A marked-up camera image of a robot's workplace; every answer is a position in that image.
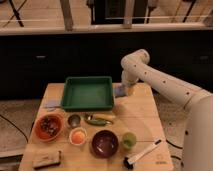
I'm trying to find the blue sponge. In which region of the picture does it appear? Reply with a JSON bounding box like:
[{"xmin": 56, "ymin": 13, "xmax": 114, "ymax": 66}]
[{"xmin": 114, "ymin": 85, "xmax": 127, "ymax": 98}]

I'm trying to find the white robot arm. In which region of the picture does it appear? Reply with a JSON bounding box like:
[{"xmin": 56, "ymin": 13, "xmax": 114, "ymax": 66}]
[{"xmin": 121, "ymin": 49, "xmax": 213, "ymax": 171}]

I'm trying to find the green plastic tray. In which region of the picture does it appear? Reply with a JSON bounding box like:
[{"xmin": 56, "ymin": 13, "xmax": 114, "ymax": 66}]
[{"xmin": 61, "ymin": 76, "xmax": 114, "ymax": 111}]

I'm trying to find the green chili pepper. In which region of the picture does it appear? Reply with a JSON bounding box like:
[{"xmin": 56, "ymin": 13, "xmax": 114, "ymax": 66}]
[{"xmin": 84, "ymin": 118, "xmax": 113, "ymax": 126}]

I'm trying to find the green cup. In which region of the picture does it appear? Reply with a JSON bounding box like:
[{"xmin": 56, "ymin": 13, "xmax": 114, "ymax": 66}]
[{"xmin": 121, "ymin": 132, "xmax": 137, "ymax": 150}]

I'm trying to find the dark purple bowl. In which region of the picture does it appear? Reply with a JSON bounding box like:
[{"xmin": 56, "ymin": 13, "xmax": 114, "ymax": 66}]
[{"xmin": 91, "ymin": 130, "xmax": 119, "ymax": 158}]

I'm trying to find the small metal cup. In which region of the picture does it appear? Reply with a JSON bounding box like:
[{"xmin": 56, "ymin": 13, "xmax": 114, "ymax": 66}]
[{"xmin": 68, "ymin": 114, "xmax": 81, "ymax": 128}]

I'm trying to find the small bowl with orange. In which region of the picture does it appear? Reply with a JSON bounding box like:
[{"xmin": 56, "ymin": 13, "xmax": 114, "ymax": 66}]
[{"xmin": 69, "ymin": 127, "xmax": 87, "ymax": 146}]

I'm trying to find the small blue grey cloth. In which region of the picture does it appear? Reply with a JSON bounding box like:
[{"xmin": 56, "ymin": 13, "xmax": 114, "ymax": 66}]
[{"xmin": 44, "ymin": 100, "xmax": 60, "ymax": 111}]

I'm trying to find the orange bowl with food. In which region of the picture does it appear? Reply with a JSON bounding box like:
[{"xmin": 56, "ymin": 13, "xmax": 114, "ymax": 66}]
[{"xmin": 34, "ymin": 114, "xmax": 64, "ymax": 142}]

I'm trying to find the wooden handled utensil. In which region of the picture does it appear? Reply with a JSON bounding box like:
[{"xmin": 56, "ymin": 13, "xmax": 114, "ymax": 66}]
[{"xmin": 85, "ymin": 114, "xmax": 115, "ymax": 121}]

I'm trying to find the white handled black brush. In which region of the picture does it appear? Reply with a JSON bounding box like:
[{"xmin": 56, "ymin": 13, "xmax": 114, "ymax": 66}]
[{"xmin": 123, "ymin": 140, "xmax": 161, "ymax": 169}]

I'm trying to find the black floor cable right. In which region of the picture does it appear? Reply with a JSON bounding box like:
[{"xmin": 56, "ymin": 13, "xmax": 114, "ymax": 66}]
[{"xmin": 165, "ymin": 139, "xmax": 184, "ymax": 150}]

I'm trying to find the black floor cable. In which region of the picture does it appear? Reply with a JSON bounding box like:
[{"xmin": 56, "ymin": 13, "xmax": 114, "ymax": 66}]
[
  {"xmin": 0, "ymin": 114, "xmax": 30, "ymax": 144},
  {"xmin": 165, "ymin": 139, "xmax": 184, "ymax": 150}
]

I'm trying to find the black floor cable left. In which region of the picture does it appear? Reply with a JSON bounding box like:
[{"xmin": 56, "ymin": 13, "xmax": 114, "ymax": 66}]
[{"xmin": 0, "ymin": 114, "xmax": 30, "ymax": 144}]

